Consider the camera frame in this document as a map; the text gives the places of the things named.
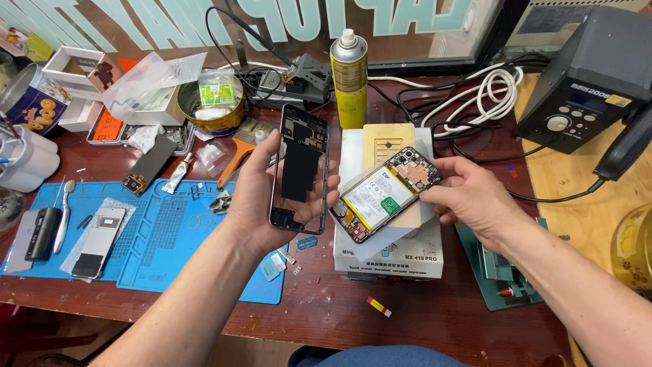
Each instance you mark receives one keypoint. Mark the person's right hand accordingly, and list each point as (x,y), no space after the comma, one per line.
(479,201)

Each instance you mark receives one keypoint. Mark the person's left hand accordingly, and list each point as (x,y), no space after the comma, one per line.
(252,204)

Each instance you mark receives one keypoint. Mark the black phone frame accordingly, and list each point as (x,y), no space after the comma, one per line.
(301,168)

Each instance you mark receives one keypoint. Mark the phone with battery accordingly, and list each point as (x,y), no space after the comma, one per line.
(379,199)

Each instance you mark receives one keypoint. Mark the small clear plastic bag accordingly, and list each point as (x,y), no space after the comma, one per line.
(211,155)

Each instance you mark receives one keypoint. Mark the small light blue card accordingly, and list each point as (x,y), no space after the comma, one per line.
(272,266)

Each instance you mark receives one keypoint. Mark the green metal clamp fixture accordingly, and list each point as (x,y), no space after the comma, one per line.
(494,275)

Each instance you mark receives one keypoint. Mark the white glue tube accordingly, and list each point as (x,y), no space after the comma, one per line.
(177,174)

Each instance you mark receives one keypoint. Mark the blue gridded repair mat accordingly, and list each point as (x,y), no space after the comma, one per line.
(173,239)

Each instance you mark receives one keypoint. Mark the golden round tin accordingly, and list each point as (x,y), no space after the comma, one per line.
(214,122)

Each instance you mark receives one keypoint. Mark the white screen separator machine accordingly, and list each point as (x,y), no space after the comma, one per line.
(392,257)

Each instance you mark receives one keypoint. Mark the dark phone screen panel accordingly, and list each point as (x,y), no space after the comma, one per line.
(153,163)

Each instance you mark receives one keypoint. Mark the tan phone mould plate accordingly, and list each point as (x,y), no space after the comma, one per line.
(387,142)

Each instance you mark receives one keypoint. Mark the plastic bag with green label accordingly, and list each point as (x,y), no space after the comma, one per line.
(216,91)

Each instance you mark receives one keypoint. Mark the white crumpled tissue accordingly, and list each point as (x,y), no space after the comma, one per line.
(145,137)

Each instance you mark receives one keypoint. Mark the bubble wrap bag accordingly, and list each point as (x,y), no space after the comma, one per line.
(125,206)

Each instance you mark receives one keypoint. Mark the white flat box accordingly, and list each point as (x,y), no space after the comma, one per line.
(163,112)

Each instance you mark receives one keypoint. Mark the grey soldering iron stand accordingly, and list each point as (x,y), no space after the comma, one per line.
(305,76)

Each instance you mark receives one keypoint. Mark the red yellow small strip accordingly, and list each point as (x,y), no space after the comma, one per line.
(378,306)

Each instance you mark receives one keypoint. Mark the yellow spray can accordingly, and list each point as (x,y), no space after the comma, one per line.
(349,84)

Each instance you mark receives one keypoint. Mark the white phone back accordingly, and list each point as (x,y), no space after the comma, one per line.
(99,239)

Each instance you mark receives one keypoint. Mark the yellow patterned tin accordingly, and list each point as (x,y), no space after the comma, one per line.
(634,250)

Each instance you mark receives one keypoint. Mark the tray with orange card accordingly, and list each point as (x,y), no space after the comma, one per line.
(107,127)

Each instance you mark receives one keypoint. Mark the black hot air station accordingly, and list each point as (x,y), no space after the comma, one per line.
(586,76)

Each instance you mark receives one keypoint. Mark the person's blue jeans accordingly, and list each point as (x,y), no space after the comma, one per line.
(377,357)

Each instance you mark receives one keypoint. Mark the white toothbrush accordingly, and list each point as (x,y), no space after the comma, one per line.
(63,219)

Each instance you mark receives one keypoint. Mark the large blue silicone mat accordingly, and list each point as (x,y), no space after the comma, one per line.
(51,196)

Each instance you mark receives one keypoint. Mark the small black rectangular device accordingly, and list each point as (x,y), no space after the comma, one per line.
(42,234)

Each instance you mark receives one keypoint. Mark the open white cardboard box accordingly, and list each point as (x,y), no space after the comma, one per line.
(76,71)

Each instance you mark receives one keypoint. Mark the white tool holder cups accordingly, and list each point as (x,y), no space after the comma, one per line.
(30,160)

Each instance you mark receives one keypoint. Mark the printed cookie tin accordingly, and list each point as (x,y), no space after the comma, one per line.
(38,109)

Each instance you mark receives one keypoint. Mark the grey flat card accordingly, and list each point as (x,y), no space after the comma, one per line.
(20,242)

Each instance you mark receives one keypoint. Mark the clear glass jar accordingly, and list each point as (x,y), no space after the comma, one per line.
(10,206)

